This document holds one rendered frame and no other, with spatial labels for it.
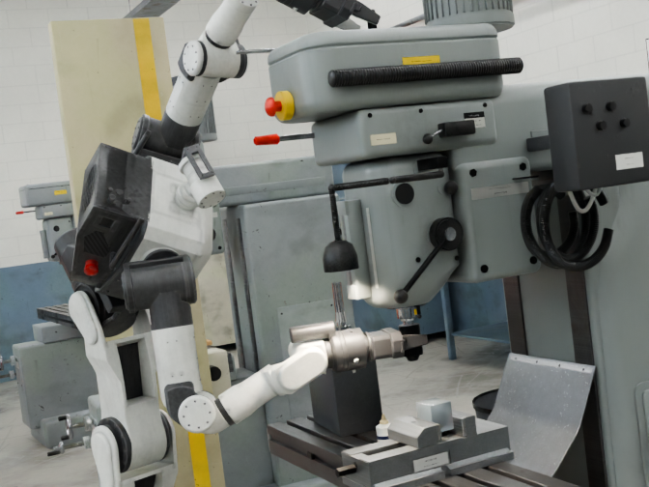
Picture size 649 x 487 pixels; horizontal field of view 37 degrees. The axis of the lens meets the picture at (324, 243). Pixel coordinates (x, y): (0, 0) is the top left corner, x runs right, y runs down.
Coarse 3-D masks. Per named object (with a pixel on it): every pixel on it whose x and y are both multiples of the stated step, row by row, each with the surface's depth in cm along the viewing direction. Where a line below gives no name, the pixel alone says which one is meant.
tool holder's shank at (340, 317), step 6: (336, 282) 251; (336, 288) 251; (336, 294) 251; (342, 294) 252; (336, 300) 251; (342, 300) 251; (336, 306) 251; (342, 306) 251; (336, 312) 251; (342, 312) 251; (336, 318) 251; (342, 318) 251; (342, 324) 251
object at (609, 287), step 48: (624, 192) 220; (576, 240) 217; (624, 240) 217; (528, 288) 236; (576, 288) 219; (624, 288) 217; (528, 336) 238; (576, 336) 221; (624, 336) 216; (624, 384) 216; (624, 432) 217; (576, 480) 229; (624, 480) 217
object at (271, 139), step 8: (256, 136) 210; (264, 136) 210; (272, 136) 211; (280, 136) 212; (288, 136) 213; (296, 136) 214; (304, 136) 215; (312, 136) 216; (256, 144) 210; (264, 144) 211; (272, 144) 212
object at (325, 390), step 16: (368, 368) 248; (320, 384) 256; (336, 384) 246; (352, 384) 247; (368, 384) 248; (320, 400) 258; (336, 400) 246; (352, 400) 247; (368, 400) 248; (320, 416) 261; (336, 416) 247; (352, 416) 247; (368, 416) 248; (336, 432) 249; (352, 432) 247
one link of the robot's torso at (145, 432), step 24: (72, 312) 244; (96, 312) 240; (144, 312) 249; (96, 336) 239; (144, 336) 246; (96, 360) 242; (120, 360) 245; (144, 360) 248; (120, 384) 239; (144, 384) 249; (120, 408) 241; (144, 408) 244; (120, 432) 240; (144, 432) 243; (168, 432) 247; (120, 456) 239; (144, 456) 243
